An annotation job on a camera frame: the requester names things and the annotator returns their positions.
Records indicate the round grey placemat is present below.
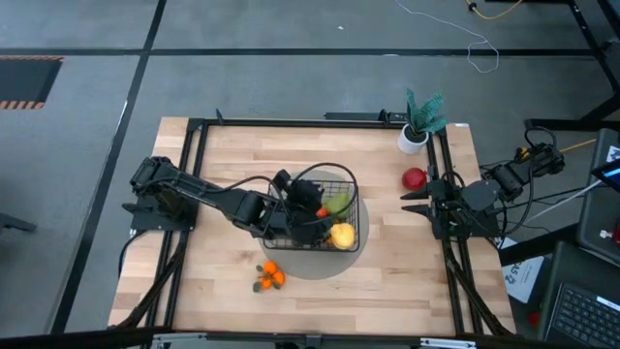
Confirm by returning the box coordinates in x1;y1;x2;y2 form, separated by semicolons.
259;168;371;282

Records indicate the yellow floor cable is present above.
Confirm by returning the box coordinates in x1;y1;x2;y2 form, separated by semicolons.
464;0;525;21

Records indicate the red apple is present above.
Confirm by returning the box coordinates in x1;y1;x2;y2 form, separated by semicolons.
401;167;428;192

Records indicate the thin white cable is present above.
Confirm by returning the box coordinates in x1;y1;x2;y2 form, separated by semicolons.
394;0;501;75

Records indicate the black laptop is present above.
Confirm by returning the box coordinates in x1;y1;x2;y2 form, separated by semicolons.
537;241;620;349

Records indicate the black desk stand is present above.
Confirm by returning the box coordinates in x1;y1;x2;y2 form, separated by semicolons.
525;0;620;133

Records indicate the black rectangular mount bar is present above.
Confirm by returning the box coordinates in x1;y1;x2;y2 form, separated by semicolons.
324;110;409;123

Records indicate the black metal table frame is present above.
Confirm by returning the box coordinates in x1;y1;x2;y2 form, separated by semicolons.
108;114;517;349

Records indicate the orange tangerine bunch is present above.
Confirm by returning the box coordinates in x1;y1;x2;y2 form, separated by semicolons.
251;260;288;294

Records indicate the green pear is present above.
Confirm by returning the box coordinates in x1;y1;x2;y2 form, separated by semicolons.
323;192;353;220

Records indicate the dark grey case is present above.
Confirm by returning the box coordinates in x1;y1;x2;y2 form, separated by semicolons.
575;128;620;266

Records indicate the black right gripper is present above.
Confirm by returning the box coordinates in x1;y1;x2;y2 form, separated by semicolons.
399;166;462;239

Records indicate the black wire basket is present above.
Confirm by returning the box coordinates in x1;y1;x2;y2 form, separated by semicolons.
262;178;362;254

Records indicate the tablet with lit screen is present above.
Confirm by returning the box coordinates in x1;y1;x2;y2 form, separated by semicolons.
590;157;620;193

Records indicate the yellow pear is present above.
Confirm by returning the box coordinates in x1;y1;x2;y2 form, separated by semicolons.
328;222;357;252

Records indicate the white printed paper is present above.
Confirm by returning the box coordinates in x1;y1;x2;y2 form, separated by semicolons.
501;237;546;304

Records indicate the black chair base leg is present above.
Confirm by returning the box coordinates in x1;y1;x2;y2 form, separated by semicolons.
0;211;38;235

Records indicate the thick white cable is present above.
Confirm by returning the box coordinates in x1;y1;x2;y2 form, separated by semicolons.
532;179;605;222

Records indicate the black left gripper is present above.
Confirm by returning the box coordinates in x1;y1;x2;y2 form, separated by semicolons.
263;169;336;246

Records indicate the snake plant in white pot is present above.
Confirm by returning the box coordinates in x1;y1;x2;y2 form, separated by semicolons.
396;88;450;155

